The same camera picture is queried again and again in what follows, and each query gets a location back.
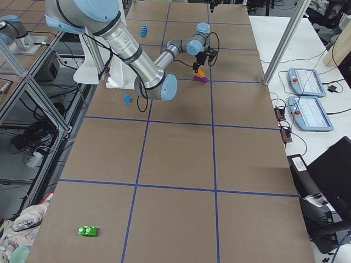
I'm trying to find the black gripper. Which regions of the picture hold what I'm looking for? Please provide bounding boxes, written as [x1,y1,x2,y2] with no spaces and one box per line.
[193,51,207,72]

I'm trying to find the orange trapezoid block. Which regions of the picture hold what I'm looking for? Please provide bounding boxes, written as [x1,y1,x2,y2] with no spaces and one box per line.
[194,69,205,78]

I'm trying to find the purple trapezoid block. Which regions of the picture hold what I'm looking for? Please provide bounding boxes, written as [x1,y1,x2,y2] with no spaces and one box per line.
[194,75,208,83]

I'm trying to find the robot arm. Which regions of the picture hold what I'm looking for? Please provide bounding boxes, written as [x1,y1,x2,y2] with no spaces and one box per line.
[45,1,210,101]
[1,15,28,45]

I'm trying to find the long blue studded block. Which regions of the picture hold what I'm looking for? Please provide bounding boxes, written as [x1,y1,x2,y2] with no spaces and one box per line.
[140,25,148,37]

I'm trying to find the small blue block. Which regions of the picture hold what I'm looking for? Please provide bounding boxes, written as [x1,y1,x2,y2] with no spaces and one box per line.
[123,94,132,104]

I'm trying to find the upper teach pendant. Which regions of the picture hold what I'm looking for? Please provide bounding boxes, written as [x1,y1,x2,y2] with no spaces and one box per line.
[288,68,326,98]

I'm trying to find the teach pendant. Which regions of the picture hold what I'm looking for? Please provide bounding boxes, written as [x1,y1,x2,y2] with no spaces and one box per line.
[288,68,326,98]
[288,96,334,132]

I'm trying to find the small black relay board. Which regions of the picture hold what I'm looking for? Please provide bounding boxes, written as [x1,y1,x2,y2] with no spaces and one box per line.
[274,107,292,145]

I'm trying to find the lower teach pendant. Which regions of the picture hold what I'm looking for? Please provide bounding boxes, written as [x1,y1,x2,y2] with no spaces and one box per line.
[288,96,334,132]

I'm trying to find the white table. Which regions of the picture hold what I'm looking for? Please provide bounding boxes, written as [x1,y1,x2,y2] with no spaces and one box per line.
[248,15,351,165]

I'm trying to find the black laptop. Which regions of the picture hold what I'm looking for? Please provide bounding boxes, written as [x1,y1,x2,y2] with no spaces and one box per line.
[307,136,350,219]

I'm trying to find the green studded block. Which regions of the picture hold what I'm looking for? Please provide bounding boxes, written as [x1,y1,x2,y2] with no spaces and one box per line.
[78,225,98,237]

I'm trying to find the patterned cloth bundle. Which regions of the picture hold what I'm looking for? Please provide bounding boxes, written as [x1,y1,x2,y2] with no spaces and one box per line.
[1,203,48,262]

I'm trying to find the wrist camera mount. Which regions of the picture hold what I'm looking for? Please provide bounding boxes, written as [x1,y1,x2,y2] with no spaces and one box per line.
[206,47,217,62]

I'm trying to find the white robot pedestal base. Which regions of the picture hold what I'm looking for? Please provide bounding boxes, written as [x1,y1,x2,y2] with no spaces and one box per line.
[106,56,137,90]

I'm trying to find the aluminium frame post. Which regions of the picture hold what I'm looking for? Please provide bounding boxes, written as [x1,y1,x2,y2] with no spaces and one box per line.
[262,0,310,86]

